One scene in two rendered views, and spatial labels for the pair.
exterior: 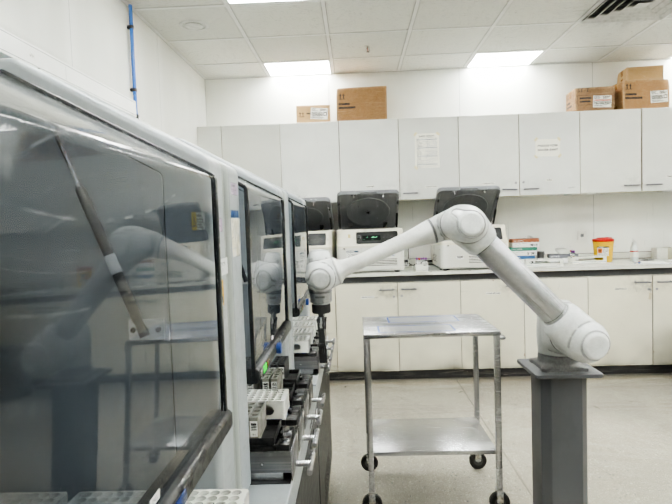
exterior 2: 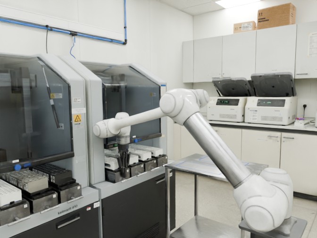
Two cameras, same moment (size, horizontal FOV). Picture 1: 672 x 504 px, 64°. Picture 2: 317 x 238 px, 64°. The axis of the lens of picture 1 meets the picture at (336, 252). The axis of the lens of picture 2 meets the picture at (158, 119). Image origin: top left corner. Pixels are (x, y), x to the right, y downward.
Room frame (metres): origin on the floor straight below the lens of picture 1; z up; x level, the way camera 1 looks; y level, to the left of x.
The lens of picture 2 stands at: (0.87, -1.16, 1.35)
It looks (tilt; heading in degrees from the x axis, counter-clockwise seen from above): 6 degrees down; 37
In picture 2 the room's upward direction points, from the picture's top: 1 degrees counter-clockwise
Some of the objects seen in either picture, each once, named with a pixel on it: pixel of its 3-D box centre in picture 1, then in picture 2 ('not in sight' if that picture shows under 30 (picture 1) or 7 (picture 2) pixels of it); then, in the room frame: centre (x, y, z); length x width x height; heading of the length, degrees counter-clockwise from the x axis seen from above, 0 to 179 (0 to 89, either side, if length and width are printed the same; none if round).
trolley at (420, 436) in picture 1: (428, 406); (216, 218); (2.56, -0.42, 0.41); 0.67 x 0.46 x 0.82; 88
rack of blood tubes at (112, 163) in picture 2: (272, 346); (104, 162); (2.11, 0.27, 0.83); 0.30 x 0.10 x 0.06; 88
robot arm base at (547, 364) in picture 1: (555, 358); (274, 216); (2.19, -0.89, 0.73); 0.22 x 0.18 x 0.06; 178
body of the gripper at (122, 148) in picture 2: (321, 314); (123, 149); (2.11, 0.07, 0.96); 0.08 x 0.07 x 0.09; 178
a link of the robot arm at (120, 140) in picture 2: (320, 296); (123, 139); (2.11, 0.07, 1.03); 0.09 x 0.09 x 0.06
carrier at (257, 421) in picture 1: (258, 421); not in sight; (1.25, 0.20, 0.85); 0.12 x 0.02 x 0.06; 178
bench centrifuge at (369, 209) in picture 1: (368, 230); (271, 97); (4.70, -0.29, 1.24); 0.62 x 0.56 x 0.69; 178
